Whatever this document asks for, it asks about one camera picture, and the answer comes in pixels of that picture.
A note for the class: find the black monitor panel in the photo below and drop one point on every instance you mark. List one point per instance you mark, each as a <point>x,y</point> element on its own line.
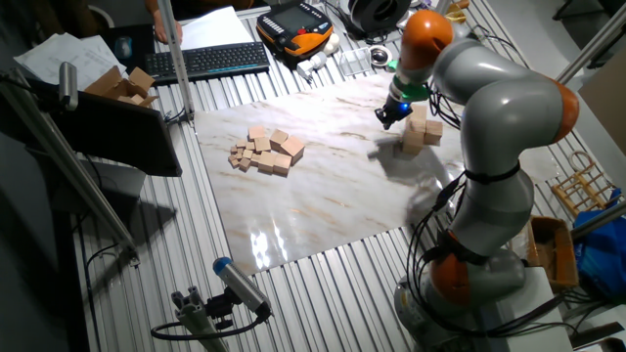
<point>122,137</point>

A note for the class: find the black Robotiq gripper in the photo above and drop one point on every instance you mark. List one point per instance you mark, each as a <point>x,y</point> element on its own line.
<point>397,107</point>

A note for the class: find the grey camera on frame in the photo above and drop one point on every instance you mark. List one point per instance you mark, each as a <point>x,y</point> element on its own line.
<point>68,85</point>

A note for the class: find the white egg shaped object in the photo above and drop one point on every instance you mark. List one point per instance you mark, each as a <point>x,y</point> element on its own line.
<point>331,44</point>

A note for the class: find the white plug adapter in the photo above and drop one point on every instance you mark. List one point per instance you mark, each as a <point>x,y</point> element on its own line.
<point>310,66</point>

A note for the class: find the aluminium camera bracket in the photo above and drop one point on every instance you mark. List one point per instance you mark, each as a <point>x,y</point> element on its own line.
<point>193,318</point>

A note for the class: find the grey computer mouse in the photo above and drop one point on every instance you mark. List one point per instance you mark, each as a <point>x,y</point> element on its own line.
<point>123,47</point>

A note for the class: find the gold foil bag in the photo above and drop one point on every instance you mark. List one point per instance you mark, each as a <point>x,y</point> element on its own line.
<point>458,14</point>

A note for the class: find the printed paper stack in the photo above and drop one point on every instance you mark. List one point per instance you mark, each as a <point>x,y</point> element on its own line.
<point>63,56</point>

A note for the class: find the person right hand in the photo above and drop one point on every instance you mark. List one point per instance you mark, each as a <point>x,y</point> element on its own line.
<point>159,29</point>

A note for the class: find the aluminium frame post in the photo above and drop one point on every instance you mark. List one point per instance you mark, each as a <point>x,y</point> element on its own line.
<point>443,5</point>
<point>177,63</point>
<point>592,49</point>

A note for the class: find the marble pattern board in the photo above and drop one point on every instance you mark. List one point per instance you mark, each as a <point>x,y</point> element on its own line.
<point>318,220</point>

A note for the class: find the brown cardboard box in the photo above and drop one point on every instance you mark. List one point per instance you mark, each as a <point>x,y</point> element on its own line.
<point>552,254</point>

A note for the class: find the black mouse pad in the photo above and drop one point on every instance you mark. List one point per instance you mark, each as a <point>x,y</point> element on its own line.
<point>142,54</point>

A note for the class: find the black computer keyboard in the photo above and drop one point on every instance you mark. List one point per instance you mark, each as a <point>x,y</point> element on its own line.
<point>208,61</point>

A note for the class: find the black filament spool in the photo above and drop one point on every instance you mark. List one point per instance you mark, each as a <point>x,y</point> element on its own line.
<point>371,17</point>

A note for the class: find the white power strip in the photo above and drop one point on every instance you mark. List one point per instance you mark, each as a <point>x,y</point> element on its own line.
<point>402,18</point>

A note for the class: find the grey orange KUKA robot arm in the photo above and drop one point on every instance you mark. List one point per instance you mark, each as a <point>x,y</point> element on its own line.
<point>504,112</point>

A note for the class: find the medium wooden cube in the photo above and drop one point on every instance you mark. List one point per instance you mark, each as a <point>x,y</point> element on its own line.
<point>256,132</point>
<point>262,144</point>
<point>282,164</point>
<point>266,162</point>

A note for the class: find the small open cardboard box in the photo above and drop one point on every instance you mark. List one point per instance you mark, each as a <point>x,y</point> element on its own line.
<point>110,83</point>

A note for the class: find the white robot plinth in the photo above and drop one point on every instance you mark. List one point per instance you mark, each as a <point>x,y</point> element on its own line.
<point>538,318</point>

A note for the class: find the clear plastic box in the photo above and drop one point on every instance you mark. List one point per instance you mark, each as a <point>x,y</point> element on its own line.
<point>354,61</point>

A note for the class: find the person right forearm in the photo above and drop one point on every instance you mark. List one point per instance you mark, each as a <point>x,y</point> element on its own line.
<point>148,6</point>

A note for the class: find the wooden rack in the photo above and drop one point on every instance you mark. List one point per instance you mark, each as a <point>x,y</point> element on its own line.
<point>587,182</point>

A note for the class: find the grey camera blue tip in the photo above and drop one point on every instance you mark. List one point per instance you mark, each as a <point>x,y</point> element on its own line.
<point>242,286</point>

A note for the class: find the white paper sheet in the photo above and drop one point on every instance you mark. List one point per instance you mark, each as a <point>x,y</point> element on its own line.
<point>215,29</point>

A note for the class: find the blue bag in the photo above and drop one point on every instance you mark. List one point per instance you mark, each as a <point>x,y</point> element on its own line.
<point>604,259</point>

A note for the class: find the aluminium frame beam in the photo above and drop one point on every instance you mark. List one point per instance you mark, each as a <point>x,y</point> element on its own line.
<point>105,215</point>
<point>599,220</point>

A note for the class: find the orange black teach pendant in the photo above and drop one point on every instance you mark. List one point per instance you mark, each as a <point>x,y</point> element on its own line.
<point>293,19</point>

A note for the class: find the small wooden cube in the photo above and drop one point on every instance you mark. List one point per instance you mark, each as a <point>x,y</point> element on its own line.
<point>254,159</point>
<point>241,144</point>
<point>247,154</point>
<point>244,164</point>
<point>250,145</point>

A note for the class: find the brown cardboard sheet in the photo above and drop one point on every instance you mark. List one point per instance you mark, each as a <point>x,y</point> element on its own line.
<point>609,102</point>

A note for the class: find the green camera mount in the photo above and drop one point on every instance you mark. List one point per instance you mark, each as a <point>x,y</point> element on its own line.
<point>410,92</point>

